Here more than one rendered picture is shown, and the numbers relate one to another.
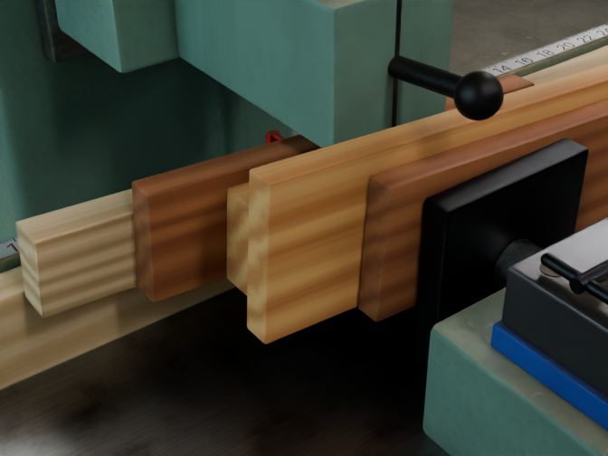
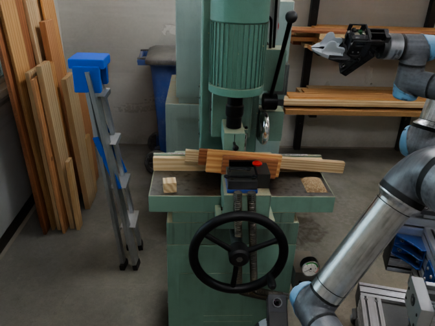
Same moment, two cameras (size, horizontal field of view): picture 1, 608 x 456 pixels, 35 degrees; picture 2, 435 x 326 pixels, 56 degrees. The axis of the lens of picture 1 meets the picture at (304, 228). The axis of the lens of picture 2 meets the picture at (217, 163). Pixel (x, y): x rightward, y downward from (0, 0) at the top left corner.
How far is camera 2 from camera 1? 1.03 m
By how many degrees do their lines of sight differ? 29
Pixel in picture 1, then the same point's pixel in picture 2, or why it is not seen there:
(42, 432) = (180, 175)
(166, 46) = (219, 134)
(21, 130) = (202, 142)
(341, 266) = (218, 165)
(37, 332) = (185, 164)
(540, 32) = not seen: outside the picture
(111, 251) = (195, 156)
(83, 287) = (190, 159)
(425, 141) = (232, 152)
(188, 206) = (204, 152)
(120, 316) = (197, 167)
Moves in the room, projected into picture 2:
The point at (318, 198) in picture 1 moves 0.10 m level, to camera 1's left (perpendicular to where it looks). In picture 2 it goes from (215, 154) to (189, 147)
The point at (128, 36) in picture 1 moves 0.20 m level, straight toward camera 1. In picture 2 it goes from (213, 131) to (189, 152)
